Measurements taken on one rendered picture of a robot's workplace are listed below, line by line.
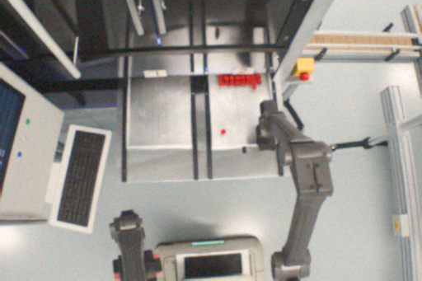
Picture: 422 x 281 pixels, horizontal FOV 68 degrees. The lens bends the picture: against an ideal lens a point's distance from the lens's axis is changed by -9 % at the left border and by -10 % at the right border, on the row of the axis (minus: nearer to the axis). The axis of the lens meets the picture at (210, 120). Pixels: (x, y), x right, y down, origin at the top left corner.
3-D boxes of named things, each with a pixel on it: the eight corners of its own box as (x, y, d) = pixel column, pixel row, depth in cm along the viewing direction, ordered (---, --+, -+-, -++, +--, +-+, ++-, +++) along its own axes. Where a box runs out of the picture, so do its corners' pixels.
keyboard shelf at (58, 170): (55, 122, 150) (53, 120, 148) (113, 131, 150) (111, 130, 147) (34, 220, 138) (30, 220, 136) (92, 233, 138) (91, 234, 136)
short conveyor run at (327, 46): (279, 66, 153) (288, 51, 138) (275, 36, 157) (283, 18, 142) (410, 67, 156) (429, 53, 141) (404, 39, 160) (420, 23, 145)
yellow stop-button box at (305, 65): (291, 61, 141) (295, 53, 134) (307, 61, 141) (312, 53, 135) (293, 77, 139) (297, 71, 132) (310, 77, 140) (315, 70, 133)
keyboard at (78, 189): (76, 129, 147) (74, 128, 144) (106, 134, 147) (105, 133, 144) (57, 220, 136) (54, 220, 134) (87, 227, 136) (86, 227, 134)
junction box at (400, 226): (391, 214, 175) (400, 214, 166) (399, 213, 175) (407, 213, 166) (393, 236, 172) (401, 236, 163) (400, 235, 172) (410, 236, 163)
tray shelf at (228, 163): (119, 72, 148) (118, 71, 146) (278, 67, 151) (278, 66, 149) (116, 183, 136) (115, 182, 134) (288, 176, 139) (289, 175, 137)
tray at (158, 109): (129, 70, 147) (128, 67, 143) (189, 67, 148) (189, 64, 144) (128, 147, 138) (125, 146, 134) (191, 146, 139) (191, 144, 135)
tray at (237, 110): (207, 69, 148) (208, 66, 144) (267, 67, 149) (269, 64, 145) (212, 147, 139) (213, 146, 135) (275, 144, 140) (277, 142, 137)
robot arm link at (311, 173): (296, 184, 66) (344, 180, 66) (283, 139, 77) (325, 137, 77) (273, 285, 94) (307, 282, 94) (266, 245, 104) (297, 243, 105)
